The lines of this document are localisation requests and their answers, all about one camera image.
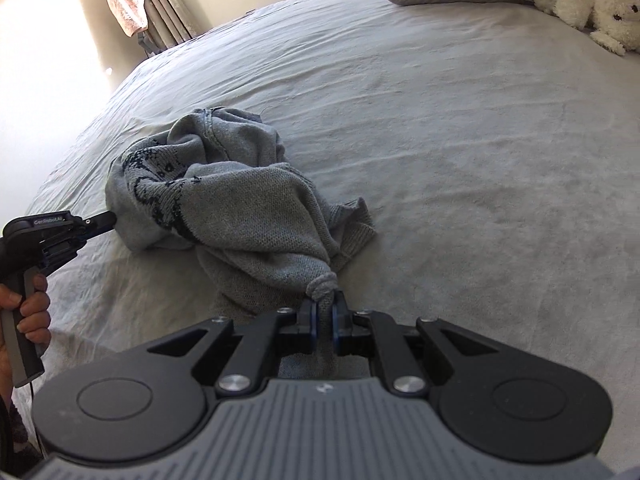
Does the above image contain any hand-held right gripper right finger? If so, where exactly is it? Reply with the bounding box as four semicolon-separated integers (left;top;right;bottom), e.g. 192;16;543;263
330;292;500;395

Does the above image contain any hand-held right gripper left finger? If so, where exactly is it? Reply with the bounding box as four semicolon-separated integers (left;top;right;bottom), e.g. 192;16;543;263
145;300;321;397

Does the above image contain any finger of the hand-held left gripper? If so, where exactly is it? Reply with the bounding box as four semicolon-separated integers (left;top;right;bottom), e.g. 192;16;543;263
81;211;119;235

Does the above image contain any grey knit sweater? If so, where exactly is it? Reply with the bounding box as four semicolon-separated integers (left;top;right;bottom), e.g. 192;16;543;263
105;106;377;381

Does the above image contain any person's left hand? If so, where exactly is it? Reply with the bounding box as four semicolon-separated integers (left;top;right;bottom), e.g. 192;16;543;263
0;275;51;357

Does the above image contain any dark grey object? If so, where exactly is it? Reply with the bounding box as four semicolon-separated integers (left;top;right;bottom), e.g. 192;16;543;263
135;30;166;59

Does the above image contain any dark fleece robe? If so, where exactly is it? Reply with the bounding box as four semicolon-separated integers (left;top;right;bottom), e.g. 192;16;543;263
0;400;32;463

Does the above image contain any bed with grey sheet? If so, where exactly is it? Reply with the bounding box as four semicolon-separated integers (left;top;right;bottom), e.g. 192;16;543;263
12;0;640;480

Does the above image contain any pink hanging cloth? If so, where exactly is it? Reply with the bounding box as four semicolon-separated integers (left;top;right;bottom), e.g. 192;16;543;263
102;0;150;39

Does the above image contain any grey curtain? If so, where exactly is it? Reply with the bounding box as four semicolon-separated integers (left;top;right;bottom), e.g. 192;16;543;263
120;0;194;44

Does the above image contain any white plush toy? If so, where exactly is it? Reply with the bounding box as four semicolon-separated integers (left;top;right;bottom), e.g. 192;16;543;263
501;0;640;57

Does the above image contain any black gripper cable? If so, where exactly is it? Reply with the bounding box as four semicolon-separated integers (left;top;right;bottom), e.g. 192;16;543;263
27;382;44;456

